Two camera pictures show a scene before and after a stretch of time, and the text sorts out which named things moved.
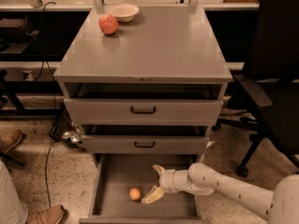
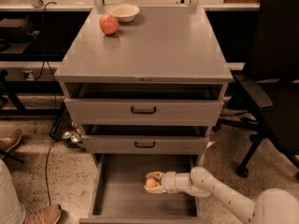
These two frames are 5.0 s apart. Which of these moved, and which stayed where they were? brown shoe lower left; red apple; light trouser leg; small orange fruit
Moved: small orange fruit
Stayed: light trouser leg; brown shoe lower left; red apple
